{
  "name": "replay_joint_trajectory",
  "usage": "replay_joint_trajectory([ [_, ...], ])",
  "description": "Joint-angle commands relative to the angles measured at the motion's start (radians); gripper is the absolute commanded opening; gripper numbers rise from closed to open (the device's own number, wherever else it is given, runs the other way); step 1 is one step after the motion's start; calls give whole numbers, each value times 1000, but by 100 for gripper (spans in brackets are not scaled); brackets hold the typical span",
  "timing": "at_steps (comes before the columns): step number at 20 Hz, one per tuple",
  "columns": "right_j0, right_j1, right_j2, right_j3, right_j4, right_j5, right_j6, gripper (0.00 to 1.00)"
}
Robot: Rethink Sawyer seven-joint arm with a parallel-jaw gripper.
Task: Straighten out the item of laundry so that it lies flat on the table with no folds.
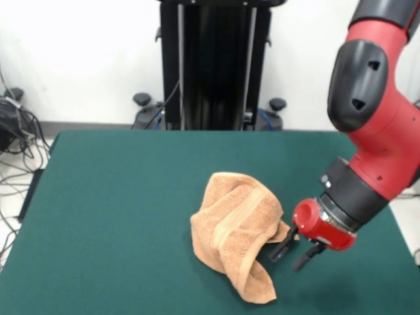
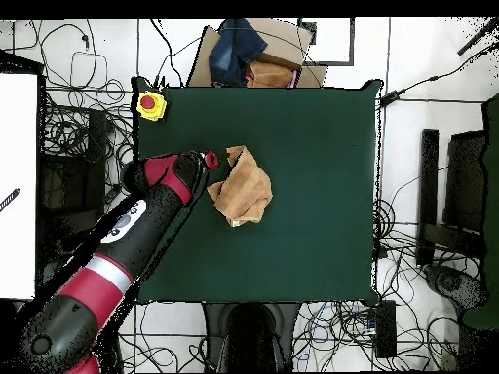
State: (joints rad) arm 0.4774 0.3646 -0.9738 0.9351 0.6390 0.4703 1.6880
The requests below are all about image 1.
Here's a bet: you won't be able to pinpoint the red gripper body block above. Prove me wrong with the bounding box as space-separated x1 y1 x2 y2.
293 198 357 252

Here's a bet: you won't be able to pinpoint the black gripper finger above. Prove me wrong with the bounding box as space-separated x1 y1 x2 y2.
291 244 324 272
268 226 299 263

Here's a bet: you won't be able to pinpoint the tan terry towel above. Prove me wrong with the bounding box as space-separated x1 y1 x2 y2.
190 171 300 303

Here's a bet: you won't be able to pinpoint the dark green table cloth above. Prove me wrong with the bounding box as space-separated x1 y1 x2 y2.
0 130 420 315

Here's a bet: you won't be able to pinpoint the black floor base foot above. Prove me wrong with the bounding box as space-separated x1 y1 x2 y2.
0 87 26 152

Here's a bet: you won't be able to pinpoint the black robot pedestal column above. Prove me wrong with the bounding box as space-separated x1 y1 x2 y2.
154 0 273 131

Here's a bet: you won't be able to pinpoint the tangled black floor cables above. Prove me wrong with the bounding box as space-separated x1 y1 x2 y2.
0 65 52 266

